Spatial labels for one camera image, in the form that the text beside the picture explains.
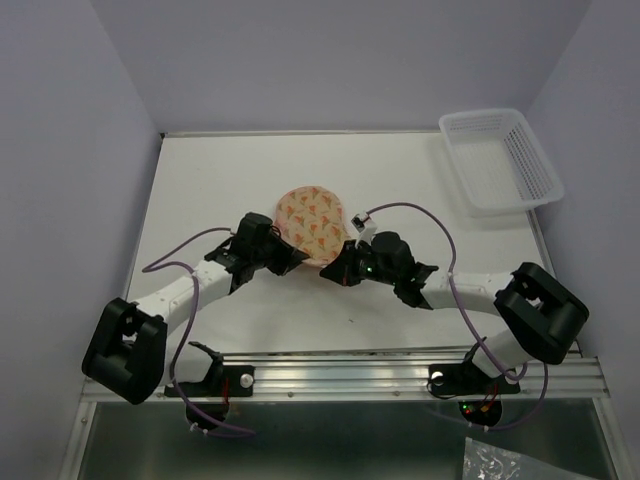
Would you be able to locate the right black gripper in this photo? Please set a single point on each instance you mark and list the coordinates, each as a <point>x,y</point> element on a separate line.
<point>342,269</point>

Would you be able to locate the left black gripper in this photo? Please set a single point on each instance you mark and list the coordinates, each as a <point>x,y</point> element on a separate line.
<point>287,257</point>

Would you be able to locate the floral mesh laundry bag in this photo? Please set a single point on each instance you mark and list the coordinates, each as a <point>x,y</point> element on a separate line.
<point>311,218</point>

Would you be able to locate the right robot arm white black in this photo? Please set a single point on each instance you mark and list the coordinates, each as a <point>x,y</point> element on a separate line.
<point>542,317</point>

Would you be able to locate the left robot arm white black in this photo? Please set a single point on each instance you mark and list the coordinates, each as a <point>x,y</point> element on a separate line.
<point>127,353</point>

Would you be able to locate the clear plastic bag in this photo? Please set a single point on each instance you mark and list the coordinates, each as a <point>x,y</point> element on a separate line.
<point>487,462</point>

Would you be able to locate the white plastic basket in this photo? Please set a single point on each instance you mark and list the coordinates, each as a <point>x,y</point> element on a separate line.
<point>499,162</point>

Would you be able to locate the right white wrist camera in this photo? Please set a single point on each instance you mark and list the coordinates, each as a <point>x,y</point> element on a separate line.
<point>365,226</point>

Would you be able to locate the aluminium mounting rail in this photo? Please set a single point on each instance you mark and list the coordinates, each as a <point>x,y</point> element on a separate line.
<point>397,377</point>

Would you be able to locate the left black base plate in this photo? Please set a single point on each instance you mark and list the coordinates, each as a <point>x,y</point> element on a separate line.
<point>221,380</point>

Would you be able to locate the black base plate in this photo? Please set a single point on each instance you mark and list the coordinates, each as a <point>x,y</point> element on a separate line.
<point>221,380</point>
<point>465,379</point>

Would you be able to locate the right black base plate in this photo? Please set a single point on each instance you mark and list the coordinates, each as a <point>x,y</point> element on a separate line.
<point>465,379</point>

